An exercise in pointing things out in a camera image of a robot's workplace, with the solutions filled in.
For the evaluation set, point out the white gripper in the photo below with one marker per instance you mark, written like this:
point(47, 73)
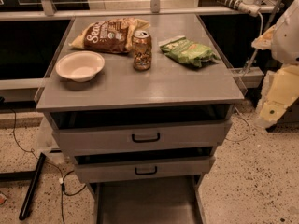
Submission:
point(287, 38)

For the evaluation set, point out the orange soda can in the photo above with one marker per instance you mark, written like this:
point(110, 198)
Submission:
point(142, 50)

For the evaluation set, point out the grey top drawer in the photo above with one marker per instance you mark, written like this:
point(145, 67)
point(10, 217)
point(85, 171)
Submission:
point(79, 133)

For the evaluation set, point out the grey drawer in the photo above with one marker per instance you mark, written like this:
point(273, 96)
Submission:
point(168, 200)
point(144, 164)
point(79, 133)

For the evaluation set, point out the grey drawer cabinet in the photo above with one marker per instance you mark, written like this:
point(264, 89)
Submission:
point(167, 83)

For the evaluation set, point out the grey bottom drawer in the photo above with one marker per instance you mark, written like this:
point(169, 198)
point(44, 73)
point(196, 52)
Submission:
point(168, 200)

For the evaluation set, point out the grey middle drawer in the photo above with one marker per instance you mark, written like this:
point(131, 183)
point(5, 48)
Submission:
point(144, 164)

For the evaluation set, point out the white power strip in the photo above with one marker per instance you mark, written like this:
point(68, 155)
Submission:
point(244, 6)

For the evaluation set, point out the green snack bag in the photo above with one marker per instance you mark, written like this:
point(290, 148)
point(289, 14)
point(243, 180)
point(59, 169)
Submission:
point(187, 52)

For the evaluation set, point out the brown chip bag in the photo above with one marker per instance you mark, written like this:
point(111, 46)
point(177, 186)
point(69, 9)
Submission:
point(112, 36)

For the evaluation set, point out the white paper bowl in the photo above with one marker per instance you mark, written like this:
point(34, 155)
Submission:
point(80, 66)

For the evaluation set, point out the black floor bar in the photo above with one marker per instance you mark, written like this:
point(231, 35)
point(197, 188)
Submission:
point(25, 209)

